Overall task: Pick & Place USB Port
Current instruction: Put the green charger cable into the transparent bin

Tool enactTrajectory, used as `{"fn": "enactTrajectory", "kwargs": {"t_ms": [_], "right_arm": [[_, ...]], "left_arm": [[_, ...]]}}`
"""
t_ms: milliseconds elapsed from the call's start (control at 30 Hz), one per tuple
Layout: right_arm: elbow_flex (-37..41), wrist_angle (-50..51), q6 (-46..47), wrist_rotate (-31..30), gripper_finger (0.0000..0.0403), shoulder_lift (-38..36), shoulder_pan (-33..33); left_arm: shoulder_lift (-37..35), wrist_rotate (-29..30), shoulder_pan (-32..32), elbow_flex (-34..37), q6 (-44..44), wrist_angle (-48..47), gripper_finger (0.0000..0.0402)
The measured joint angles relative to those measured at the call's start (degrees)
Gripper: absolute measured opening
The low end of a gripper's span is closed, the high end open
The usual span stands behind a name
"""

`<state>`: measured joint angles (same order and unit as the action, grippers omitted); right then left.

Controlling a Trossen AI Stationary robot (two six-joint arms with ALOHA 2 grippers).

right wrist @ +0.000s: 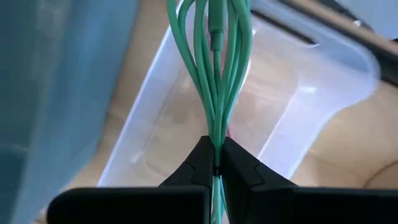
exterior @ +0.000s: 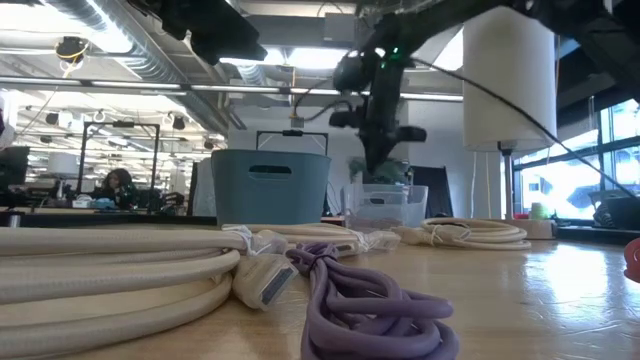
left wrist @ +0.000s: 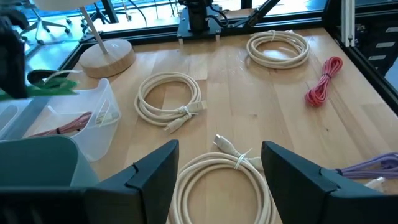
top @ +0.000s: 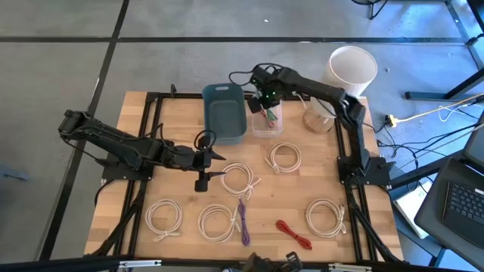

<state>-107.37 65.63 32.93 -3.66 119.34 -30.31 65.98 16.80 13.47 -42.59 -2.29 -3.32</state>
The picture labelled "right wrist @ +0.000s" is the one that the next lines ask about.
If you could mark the clear plastic bin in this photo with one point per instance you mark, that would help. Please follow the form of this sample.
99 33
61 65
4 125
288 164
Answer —
295 93

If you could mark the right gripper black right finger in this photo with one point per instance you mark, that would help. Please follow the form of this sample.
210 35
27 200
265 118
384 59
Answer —
295 205

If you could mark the teal plastic bin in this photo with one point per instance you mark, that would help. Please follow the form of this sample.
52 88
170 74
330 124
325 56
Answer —
46 93

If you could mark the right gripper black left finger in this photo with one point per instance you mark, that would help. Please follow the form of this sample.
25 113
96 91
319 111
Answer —
140 205

